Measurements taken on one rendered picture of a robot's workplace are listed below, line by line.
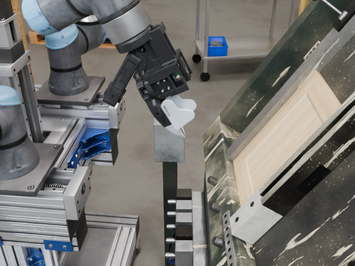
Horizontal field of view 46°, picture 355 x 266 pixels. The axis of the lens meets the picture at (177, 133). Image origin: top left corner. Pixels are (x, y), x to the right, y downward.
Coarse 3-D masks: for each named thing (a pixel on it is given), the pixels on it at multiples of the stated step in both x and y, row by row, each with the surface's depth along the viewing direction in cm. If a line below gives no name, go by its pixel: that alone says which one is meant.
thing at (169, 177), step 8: (168, 168) 171; (176, 168) 171; (168, 176) 173; (176, 176) 173; (168, 184) 175; (176, 184) 175; (168, 192) 177; (168, 208) 182; (168, 216) 185; (168, 232) 190
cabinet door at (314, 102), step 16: (320, 80) 118; (304, 96) 122; (320, 96) 114; (288, 112) 125; (304, 112) 118; (320, 112) 110; (272, 128) 129; (288, 128) 121; (304, 128) 114; (256, 144) 133; (272, 144) 125; (288, 144) 117; (240, 160) 138; (256, 160) 129; (272, 160) 121; (240, 176) 132; (256, 176) 124; (240, 192) 127
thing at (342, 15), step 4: (312, 0) 120; (316, 0) 120; (320, 0) 119; (324, 0) 119; (328, 4) 118; (332, 8) 118; (336, 8) 118; (336, 12) 118; (340, 12) 118; (344, 12) 117; (340, 16) 117; (344, 16) 117
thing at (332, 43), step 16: (336, 32) 119; (352, 32) 118; (320, 48) 123; (336, 48) 120; (304, 64) 127; (320, 64) 123; (288, 80) 131; (304, 80) 126; (288, 96) 129; (272, 112) 132; (256, 128) 135; (240, 144) 139
